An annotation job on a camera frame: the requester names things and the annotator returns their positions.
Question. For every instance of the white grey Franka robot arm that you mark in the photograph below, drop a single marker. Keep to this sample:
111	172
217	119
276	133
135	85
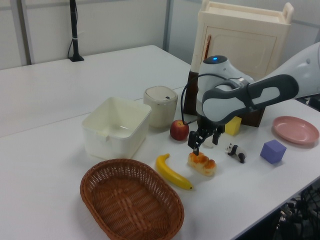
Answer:
250	97

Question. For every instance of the orange-brown latch strip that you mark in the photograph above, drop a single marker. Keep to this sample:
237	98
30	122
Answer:
207	50

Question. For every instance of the brown wicker basket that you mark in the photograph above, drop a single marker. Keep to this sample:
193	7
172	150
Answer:
130	205

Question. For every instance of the yellow cube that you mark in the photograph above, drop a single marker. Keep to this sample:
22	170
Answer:
233	127

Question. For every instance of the yellow banana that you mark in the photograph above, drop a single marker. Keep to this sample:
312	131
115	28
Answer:
170	172

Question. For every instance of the cream lidded trash can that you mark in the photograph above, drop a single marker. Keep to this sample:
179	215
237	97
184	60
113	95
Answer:
160	110

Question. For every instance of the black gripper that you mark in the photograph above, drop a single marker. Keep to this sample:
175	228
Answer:
211	127

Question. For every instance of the cream plastic drawer cabinet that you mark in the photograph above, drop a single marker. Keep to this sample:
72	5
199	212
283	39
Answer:
237	45

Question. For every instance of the dark brown wooden box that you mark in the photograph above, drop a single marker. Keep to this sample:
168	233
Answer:
191	100

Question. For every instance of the black white panda figurine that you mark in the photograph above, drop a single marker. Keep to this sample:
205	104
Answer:
237	151

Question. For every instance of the cream open plastic bin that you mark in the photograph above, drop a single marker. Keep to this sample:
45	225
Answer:
112	145

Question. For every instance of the pink plate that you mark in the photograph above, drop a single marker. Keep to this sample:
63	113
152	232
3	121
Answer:
295	130

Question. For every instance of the purple cube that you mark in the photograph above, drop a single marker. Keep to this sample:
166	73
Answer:
272	152

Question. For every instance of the orange glazed bread loaf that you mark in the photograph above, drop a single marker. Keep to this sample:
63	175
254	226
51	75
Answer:
202	165

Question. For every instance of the red apple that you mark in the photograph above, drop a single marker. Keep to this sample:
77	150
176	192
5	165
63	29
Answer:
178	131

